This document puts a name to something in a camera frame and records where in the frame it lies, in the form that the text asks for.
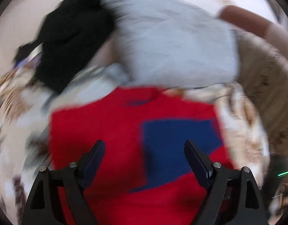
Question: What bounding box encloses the black garment pile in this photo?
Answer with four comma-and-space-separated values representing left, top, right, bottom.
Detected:
14, 0, 115, 94

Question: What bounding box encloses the leaf pattern fleece blanket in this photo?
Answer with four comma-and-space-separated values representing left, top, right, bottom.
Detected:
0, 64, 270, 224

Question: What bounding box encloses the red and blue knit sweater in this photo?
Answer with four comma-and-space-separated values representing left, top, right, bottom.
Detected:
49, 88, 232, 224

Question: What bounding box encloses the small purple clothes pile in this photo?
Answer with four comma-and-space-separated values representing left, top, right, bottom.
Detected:
13, 43, 42, 69

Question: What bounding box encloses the brown pink bolster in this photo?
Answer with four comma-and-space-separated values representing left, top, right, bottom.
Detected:
219, 5, 288, 60

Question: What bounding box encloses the grey quilted pillow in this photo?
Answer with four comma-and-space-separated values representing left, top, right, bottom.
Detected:
101, 0, 239, 87

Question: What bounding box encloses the striped brown headboard cushion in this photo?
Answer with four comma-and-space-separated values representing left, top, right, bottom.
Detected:
235, 31, 288, 156

